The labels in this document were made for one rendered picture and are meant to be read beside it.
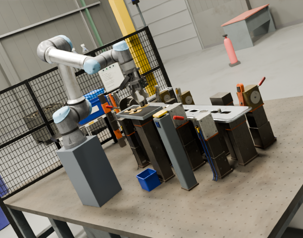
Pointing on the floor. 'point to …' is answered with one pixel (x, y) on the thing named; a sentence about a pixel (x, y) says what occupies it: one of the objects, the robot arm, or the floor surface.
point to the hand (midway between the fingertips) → (141, 103)
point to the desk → (248, 27)
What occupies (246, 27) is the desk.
